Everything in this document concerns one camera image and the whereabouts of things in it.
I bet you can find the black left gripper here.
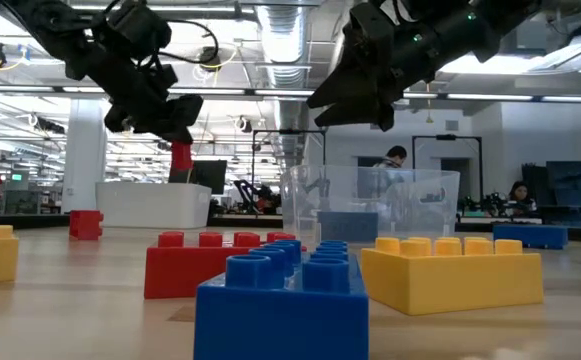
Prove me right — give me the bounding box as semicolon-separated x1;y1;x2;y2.
89;47;205;145

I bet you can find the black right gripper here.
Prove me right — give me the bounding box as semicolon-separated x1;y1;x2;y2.
307;0;476;132

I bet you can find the red toy building block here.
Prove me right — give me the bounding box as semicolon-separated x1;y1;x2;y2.
143;230;307;300
68;209;105;242
170;141;194;174

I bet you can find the blue toy building block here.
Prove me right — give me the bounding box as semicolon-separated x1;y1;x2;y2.
318;210;379;244
492;223;569;251
193;238;370;360

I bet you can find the black monitor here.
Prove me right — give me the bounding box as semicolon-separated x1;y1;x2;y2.
168;159;228;196

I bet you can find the person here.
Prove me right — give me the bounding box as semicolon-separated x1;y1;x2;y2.
505;180;539;214
369;144;411;201

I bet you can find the white plastic bin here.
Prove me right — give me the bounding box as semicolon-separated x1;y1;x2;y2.
95;181;213;230

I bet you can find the white building column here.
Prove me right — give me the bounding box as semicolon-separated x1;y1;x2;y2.
61;97;108;215

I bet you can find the clear plastic bin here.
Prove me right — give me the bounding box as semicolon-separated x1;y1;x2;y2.
279;164;462;247

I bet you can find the blue cabinet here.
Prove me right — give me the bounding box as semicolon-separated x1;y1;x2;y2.
544;159;581;226

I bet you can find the yellow hanging cord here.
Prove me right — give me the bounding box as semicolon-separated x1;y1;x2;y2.
423;82;434;125

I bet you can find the black overhead camera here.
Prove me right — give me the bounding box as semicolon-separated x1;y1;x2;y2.
197;45;224;74

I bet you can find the silver ventilation duct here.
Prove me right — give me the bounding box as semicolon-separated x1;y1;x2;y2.
252;0;321;166

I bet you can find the black stand frame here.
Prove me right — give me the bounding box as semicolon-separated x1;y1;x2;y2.
411;134;484;201

